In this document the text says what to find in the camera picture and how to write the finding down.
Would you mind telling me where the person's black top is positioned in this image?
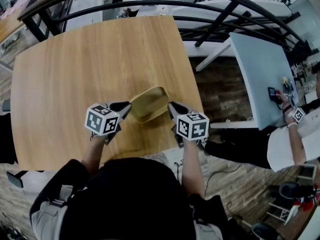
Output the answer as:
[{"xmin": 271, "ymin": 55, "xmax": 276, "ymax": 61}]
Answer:
[{"xmin": 29, "ymin": 157, "xmax": 231, "ymax": 240}]

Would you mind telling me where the black handheld device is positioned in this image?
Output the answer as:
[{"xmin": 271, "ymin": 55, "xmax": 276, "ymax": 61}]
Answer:
[{"xmin": 267, "ymin": 86, "xmax": 283, "ymax": 104}]

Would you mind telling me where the black metal railing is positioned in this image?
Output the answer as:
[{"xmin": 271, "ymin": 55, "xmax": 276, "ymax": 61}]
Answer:
[{"xmin": 17, "ymin": 0, "xmax": 313, "ymax": 55}]

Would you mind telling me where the person's grey harness vest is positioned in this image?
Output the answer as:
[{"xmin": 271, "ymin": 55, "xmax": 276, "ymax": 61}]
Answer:
[{"xmin": 29, "ymin": 183, "xmax": 224, "ymax": 240}]

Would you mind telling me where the person's right forearm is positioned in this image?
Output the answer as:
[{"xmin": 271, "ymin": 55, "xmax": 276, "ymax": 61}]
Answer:
[{"xmin": 181, "ymin": 140, "xmax": 206, "ymax": 200}]

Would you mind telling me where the black mesh office chair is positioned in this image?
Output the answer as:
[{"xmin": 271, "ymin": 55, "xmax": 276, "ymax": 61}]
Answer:
[{"xmin": 0, "ymin": 98, "xmax": 26, "ymax": 189}]

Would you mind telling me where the wooden table with white legs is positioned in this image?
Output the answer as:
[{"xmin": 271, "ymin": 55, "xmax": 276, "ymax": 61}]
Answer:
[{"xmin": 0, "ymin": 8, "xmax": 28, "ymax": 44}]

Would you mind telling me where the black floor cable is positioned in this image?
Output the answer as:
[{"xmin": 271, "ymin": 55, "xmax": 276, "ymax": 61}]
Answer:
[{"xmin": 203, "ymin": 162, "xmax": 243, "ymax": 197}]

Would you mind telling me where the person's left forearm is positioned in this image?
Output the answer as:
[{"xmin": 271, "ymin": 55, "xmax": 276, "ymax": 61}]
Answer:
[{"xmin": 80, "ymin": 136, "xmax": 106, "ymax": 177}]

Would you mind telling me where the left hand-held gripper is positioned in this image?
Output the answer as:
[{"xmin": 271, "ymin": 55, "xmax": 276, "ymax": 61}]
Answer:
[{"xmin": 84, "ymin": 101, "xmax": 133, "ymax": 145}]

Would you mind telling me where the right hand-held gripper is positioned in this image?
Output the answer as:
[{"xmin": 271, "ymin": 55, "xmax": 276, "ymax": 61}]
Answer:
[{"xmin": 167, "ymin": 101, "xmax": 210, "ymax": 149}]

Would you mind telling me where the small yellowish object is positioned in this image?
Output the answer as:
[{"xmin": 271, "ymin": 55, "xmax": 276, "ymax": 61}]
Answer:
[{"xmin": 281, "ymin": 75, "xmax": 294, "ymax": 90}]

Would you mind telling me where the pink cloth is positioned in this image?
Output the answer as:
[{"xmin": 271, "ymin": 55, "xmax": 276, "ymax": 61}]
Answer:
[{"xmin": 0, "ymin": 0, "xmax": 33, "ymax": 20}]

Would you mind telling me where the light blue table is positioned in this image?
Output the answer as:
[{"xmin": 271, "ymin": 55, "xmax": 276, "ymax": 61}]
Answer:
[{"xmin": 194, "ymin": 31, "xmax": 300, "ymax": 131}]

